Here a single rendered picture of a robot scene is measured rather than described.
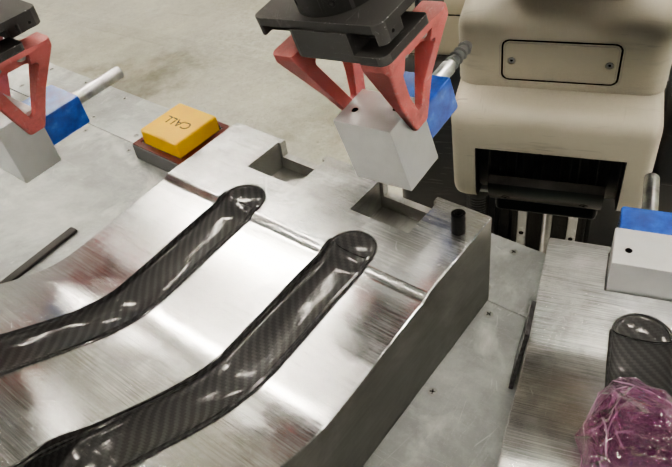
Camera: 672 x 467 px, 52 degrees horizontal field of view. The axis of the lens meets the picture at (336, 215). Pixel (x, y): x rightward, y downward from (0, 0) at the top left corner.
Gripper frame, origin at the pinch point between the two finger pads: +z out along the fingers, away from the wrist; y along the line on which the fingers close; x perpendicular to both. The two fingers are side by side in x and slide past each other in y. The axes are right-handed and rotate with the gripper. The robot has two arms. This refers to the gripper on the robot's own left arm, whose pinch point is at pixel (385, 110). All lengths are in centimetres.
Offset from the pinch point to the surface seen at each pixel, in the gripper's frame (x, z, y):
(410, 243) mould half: -4.7, 7.9, 2.6
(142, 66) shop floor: 83, 81, -207
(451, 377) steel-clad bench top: -8.9, 17.0, 6.1
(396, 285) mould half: -8.3, 7.7, 3.9
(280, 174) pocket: -1.4, 8.5, -14.0
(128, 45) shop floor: 92, 79, -227
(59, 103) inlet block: -9.4, -3.5, -27.0
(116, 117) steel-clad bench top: 1.5, 10.4, -46.5
